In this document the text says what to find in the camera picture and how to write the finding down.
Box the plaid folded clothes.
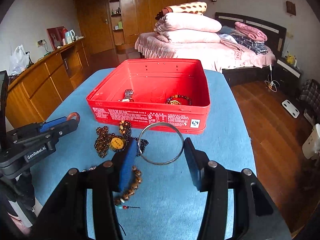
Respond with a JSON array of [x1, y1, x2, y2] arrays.
[[218, 26, 268, 55]]

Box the wooden sideboard cabinet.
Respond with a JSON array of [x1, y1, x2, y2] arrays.
[[6, 38, 91, 128]]

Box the white electric kettle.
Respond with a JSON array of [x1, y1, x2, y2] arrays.
[[65, 29, 75, 44]]

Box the multicolour bead bracelet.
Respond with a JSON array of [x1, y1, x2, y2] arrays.
[[164, 94, 193, 106]]

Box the pink folded blanket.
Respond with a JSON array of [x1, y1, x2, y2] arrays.
[[234, 22, 267, 42]]

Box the plaid bag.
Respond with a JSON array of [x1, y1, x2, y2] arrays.
[[299, 79, 320, 116]]

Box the small wall plaque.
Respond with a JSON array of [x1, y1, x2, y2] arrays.
[[286, 1, 296, 16]]

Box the white plastic container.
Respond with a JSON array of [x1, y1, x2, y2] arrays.
[[302, 124, 320, 159]]

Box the silver wrist watch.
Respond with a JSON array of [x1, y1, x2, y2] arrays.
[[119, 89, 134, 102]]

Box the spotted folded blanket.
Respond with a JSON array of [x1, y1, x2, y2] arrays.
[[155, 2, 207, 20]]

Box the red agate ring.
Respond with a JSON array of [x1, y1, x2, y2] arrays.
[[67, 112, 81, 124]]

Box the bed with pink cover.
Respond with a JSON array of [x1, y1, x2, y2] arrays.
[[135, 12, 287, 86]]

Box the wooden wardrobe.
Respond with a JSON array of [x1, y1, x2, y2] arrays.
[[73, 0, 197, 55]]

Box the pink folded quilt stack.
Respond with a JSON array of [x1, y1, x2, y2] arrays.
[[154, 12, 222, 43]]

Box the red metal tin box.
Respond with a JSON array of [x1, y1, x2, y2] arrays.
[[86, 59, 210, 134]]

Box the amber bead necklace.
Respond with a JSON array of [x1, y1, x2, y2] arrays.
[[94, 126, 116, 158]]

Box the white bathroom scale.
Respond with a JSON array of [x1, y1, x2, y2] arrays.
[[281, 99, 299, 119]]

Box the white power strip cable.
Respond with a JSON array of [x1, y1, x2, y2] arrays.
[[264, 64, 281, 93]]

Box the silver bangle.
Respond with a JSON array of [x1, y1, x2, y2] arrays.
[[137, 122, 184, 166]]

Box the dark bead necklace yellow pendant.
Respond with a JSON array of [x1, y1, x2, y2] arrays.
[[106, 120, 138, 152]]

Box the dark nightstand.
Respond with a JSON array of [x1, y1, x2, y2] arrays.
[[273, 58, 303, 98]]

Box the yellow pikachu toy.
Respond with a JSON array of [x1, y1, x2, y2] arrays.
[[285, 51, 296, 66]]

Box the white plastic bag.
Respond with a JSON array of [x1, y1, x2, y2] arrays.
[[9, 45, 29, 75]]

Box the red picture frame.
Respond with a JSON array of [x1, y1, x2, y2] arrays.
[[47, 26, 67, 50]]

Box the large wooden bead bracelet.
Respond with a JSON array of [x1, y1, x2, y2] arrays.
[[113, 165, 143, 210]]

